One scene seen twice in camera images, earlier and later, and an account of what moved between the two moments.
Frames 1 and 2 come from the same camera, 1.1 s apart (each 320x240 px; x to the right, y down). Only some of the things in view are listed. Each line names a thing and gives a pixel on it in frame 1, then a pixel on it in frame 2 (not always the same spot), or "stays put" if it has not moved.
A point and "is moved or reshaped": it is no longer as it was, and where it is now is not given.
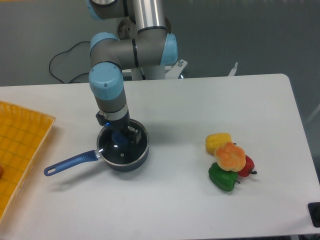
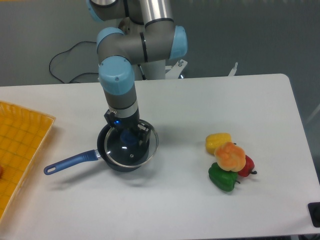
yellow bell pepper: [214, 141] stays put
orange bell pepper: [230, 157] stays put
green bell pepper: [225, 180] stays put
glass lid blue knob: [115, 145] is moved or reshaped
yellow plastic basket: [23, 132] stays put
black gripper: [122, 125] → [142, 131]
